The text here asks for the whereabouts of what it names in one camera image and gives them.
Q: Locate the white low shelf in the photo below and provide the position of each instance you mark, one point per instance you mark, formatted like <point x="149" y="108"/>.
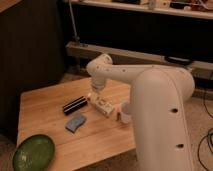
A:
<point x="87" y="51"/>

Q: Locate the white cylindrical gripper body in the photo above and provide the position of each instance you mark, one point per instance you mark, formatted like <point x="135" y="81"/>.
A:
<point x="97" y="83"/>

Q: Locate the white bottle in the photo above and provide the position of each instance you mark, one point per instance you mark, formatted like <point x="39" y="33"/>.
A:
<point x="99" y="103"/>

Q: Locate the black flat device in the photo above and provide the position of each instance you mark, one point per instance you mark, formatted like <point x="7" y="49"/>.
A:
<point x="178" y="61"/>

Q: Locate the black striped box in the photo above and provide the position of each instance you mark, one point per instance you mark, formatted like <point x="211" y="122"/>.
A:
<point x="74" y="105"/>

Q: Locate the white upper shelf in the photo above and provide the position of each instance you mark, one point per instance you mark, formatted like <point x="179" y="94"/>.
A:
<point x="143" y="8"/>

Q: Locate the blue sponge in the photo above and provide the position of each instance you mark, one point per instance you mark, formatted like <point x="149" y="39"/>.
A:
<point x="75" y="122"/>

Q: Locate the green ceramic bowl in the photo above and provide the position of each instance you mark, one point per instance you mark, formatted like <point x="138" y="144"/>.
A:
<point x="35" y="153"/>

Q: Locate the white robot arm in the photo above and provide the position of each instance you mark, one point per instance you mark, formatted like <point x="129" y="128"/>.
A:
<point x="157" y="96"/>

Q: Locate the metal stand pole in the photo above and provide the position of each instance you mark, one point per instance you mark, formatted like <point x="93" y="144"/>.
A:
<point x="76" y="37"/>

